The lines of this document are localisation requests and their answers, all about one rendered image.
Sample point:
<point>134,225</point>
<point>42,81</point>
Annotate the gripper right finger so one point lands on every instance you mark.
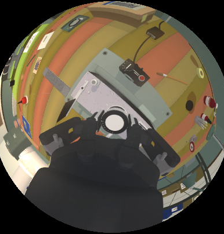
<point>159,146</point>

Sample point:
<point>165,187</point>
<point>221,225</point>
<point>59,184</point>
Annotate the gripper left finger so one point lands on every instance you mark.
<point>58,135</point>

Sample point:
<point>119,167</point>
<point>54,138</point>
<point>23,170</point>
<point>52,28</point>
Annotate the black round lens cap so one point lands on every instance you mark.
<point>189,105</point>

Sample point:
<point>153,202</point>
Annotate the grey felt strip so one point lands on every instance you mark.
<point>56,81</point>

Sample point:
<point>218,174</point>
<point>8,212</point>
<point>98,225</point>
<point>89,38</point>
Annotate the pale green shutter tester body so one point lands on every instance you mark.
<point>130,85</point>

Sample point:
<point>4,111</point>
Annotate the red tester button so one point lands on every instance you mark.
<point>142,78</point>

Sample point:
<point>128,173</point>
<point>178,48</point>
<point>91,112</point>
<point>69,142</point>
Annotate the black tester control box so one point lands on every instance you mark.
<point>134,72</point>

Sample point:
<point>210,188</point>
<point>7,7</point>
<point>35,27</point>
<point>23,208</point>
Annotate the black tester dial knob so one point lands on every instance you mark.
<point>128,66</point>

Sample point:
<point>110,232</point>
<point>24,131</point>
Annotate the black flat card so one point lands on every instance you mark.
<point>64,110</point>

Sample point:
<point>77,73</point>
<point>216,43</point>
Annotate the grey red-faced round tin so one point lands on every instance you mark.
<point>192,143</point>

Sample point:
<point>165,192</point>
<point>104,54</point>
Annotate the blue booklet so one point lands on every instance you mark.
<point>26,125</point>

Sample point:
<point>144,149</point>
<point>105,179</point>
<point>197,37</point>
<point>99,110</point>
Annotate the pink small cylinder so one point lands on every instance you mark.
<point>17,122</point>

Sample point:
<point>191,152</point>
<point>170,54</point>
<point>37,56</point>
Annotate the green metal drawer cabinet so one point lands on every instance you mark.
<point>14,141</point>

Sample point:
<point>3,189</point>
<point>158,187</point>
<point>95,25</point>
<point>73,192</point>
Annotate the teal metal stool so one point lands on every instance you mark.
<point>196,173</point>

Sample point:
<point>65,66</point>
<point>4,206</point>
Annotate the silver tweezers bundle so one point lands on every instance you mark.
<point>201,121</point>

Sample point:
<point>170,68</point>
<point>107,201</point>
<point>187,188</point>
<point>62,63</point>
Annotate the red rubber air blower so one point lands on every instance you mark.
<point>23,100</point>

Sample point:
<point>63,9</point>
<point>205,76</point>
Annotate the pale green oval dish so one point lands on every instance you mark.
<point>210,132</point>

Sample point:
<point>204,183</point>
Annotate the red white black-tipped bottle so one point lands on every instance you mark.
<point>205,117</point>

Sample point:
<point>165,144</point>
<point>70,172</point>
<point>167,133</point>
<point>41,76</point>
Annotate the blue labelled box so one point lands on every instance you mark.
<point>173,210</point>

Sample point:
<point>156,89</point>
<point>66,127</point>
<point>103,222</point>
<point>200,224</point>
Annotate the red and white film canister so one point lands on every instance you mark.
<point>209,101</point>

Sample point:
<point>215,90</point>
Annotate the small black box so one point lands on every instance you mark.
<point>11,83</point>

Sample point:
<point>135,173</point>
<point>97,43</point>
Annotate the wooden paint brush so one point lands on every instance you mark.
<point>172,77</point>

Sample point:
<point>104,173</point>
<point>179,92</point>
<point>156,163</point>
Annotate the tan patterned card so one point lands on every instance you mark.
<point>37,64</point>

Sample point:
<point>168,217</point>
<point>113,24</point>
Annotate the green pencil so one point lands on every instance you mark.
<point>31,60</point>

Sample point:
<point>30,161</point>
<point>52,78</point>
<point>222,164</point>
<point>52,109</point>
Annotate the yellow-green tape roll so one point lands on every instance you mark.
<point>200,73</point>

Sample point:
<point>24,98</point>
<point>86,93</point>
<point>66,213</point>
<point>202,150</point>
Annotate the white paper sheet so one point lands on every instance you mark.
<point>45,40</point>

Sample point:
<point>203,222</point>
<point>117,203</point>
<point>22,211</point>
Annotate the white printed label card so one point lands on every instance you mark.
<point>30,42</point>

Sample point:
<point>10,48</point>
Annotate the dark brown power adapter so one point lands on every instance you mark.
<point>155,32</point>

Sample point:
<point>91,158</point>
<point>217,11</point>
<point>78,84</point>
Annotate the wooden shelf board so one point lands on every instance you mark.
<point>120,11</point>

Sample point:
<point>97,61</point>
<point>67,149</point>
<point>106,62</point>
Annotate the silver camera shutter button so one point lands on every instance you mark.
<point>94,82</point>

